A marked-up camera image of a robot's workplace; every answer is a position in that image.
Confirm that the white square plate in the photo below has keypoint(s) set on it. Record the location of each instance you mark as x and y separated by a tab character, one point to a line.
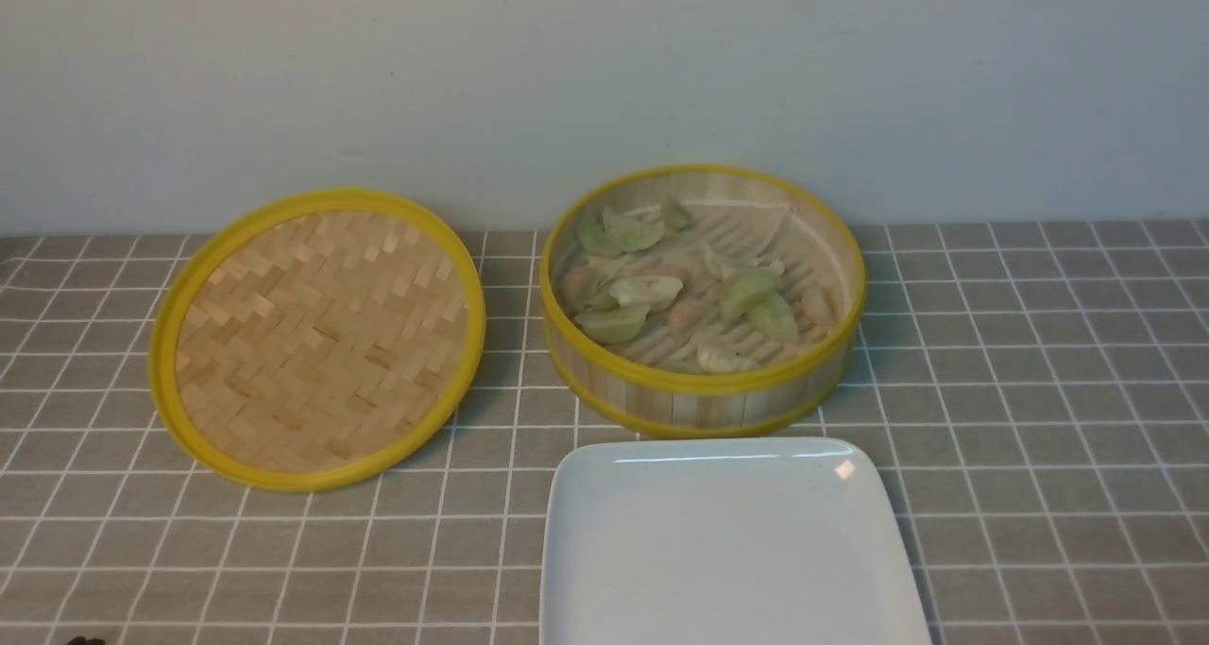
775	540

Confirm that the pink dumpling left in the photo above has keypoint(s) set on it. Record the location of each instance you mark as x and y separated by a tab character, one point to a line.
578	286

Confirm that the pink dumpling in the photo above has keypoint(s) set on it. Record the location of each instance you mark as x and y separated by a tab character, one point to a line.
684	317
578	286

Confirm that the white dumpling centre left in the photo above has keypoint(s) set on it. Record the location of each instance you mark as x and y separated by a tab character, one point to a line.
657	292

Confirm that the pink dumpling centre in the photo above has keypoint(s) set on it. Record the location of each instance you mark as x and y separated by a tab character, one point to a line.
684	317

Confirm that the bamboo steamer basket yellow rim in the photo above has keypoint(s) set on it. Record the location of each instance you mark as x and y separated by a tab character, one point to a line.
652	383

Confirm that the small green dumpling back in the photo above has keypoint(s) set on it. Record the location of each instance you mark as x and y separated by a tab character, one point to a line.
674	215

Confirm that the white dumpling front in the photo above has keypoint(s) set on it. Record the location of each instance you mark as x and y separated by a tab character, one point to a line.
722	361

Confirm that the woven bamboo steamer lid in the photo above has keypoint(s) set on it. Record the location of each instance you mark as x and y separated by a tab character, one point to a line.
318	341

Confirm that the grey checked tablecloth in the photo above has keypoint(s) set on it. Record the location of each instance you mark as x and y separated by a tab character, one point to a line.
1033	395

